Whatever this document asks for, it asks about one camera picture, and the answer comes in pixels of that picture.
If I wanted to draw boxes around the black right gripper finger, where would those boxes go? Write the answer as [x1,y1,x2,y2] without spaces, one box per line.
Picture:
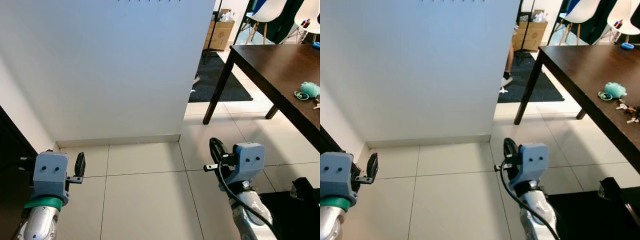
[503,137,519,165]
[209,137,227,165]

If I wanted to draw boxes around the dark brown cabinet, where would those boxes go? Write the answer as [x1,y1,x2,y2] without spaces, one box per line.
[0,105,40,240]
[320,125,346,154]

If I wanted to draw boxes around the black floor rug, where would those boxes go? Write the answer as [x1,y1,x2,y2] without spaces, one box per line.
[497,52,565,104]
[188,51,254,104]

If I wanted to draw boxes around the black chair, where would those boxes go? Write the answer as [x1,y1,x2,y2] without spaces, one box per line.
[547,176,640,240]
[260,176,321,240]

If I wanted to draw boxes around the teal plush toy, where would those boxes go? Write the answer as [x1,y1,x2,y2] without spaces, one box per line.
[604,82,627,100]
[300,81,321,99]

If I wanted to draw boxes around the dark brown wooden table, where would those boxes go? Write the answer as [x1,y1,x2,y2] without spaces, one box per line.
[514,44,640,175]
[202,44,321,153]

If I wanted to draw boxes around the brown cardboard box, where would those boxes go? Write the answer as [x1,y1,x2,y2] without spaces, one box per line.
[204,19,236,52]
[512,20,548,52]

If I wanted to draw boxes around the thin black stand pole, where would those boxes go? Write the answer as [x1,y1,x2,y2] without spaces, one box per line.
[204,0,224,66]
[516,0,534,66]

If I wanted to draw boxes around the white chair with wooden legs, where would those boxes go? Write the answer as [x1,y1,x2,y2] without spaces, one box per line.
[554,0,603,47]
[244,0,289,46]
[294,0,321,45]
[605,0,640,45]

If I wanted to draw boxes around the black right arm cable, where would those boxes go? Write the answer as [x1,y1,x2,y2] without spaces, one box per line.
[216,162,281,240]
[498,167,562,240]

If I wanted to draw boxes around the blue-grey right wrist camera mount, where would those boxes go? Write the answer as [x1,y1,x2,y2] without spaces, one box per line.
[231,142,266,187]
[518,143,549,187]

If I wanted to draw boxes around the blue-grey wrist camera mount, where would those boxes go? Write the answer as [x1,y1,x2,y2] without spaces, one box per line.
[320,152,359,207]
[32,151,71,201]
[518,143,549,187]
[231,142,266,187]

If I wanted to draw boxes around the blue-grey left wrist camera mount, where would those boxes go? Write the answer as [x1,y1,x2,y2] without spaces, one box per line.
[32,151,71,201]
[320,152,359,207]

